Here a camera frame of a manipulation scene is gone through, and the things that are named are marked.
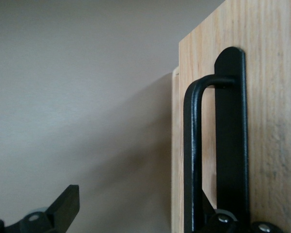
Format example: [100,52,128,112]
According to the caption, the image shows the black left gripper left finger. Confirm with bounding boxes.
[0,184,81,233]

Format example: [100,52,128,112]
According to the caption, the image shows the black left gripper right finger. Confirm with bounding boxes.
[196,192,282,233]

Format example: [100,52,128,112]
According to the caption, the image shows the black metal drawer handle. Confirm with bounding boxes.
[183,46,249,233]

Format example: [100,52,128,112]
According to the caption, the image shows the light wooden drawer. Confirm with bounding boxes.
[178,0,291,233]

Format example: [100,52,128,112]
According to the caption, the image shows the oak wooden drawer cabinet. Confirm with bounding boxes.
[171,67,180,233]

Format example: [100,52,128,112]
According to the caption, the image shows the brown paper table cover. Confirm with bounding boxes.
[0,0,227,233]

